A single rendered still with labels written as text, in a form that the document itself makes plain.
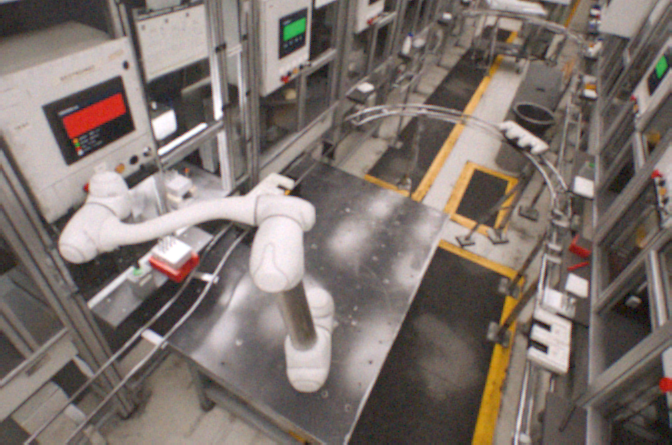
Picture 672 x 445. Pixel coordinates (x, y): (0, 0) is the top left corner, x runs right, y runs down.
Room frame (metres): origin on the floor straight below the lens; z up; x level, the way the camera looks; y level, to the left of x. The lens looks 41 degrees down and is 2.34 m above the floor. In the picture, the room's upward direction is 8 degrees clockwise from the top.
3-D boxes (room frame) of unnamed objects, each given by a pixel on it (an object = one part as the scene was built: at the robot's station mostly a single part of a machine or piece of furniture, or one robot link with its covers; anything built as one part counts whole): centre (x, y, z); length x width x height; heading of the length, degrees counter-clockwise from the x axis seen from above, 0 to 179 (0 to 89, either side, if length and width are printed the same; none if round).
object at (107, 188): (0.88, 0.71, 1.43); 0.13 x 0.11 x 0.16; 2
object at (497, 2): (6.28, -2.18, 0.48); 0.88 x 0.56 x 0.96; 85
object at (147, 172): (0.97, 0.76, 1.37); 0.36 x 0.04 x 0.04; 157
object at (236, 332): (1.37, 0.05, 0.66); 1.50 x 1.06 x 0.04; 157
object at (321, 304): (0.94, 0.02, 0.85); 0.18 x 0.16 x 0.22; 2
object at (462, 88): (5.49, -1.62, 0.01); 5.85 x 0.59 x 0.01; 157
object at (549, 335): (1.00, -1.00, 0.84); 0.37 x 0.14 x 0.10; 157
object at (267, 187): (1.58, 0.38, 0.84); 0.36 x 0.14 x 0.10; 157
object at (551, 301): (1.11, -1.05, 0.92); 0.13 x 0.10 x 0.09; 67
